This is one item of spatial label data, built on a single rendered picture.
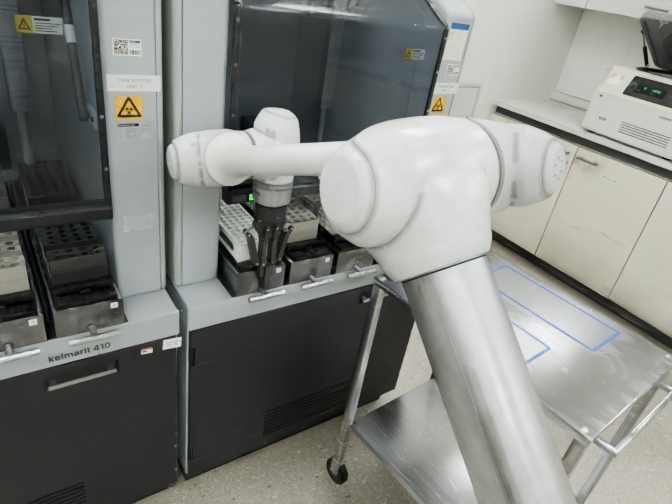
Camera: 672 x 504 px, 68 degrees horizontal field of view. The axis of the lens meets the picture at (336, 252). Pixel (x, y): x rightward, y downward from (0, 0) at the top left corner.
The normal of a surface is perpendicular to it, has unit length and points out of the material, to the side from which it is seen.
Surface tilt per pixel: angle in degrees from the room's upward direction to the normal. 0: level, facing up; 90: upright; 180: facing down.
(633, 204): 90
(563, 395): 0
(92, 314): 90
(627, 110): 90
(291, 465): 0
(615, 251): 90
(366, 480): 0
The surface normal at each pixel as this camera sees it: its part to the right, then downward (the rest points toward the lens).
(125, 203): 0.55, 0.48
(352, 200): -0.85, 0.06
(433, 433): 0.15, -0.86
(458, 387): -0.62, 0.13
